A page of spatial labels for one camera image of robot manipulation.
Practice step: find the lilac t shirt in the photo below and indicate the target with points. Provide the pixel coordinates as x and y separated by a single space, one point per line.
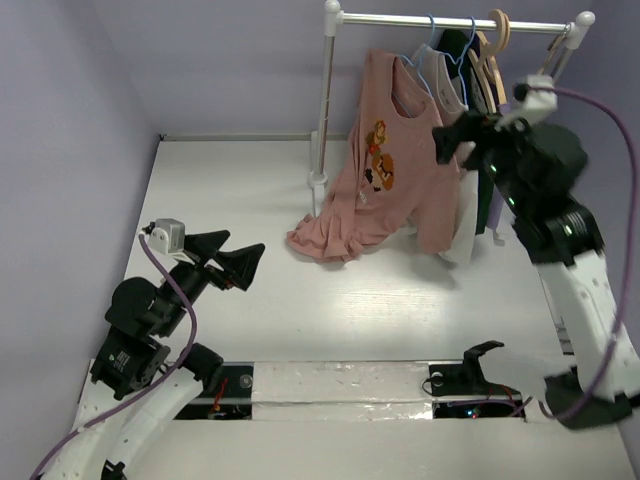
494 217

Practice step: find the white Coca-Cola t shirt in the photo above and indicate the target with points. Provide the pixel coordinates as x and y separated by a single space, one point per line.
450 106

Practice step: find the light blue wire hanger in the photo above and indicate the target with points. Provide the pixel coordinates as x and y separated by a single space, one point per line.
411 65

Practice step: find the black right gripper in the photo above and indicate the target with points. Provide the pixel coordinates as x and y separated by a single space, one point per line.
473 141

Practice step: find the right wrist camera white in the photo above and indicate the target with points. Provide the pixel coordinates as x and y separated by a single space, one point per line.
533 100

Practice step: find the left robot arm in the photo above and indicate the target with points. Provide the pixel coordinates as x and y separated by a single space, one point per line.
149 366

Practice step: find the pink t shirt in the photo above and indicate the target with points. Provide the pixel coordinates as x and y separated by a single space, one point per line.
391 177

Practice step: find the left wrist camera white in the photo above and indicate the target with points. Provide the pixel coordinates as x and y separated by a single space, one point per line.
167 237

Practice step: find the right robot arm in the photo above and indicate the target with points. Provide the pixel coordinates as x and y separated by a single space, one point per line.
567 249

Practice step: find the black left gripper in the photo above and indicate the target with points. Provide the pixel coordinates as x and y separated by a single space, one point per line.
241 264

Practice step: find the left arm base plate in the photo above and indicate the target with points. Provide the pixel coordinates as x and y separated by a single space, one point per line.
230 400

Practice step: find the wooden clip hanger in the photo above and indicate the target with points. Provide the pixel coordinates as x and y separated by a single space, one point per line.
552 49

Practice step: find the dark green t shirt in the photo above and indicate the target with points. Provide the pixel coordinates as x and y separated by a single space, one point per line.
451 42

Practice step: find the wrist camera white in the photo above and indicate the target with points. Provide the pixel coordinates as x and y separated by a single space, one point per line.
167 237
533 100

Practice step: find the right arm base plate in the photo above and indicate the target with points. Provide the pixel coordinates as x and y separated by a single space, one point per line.
459 389

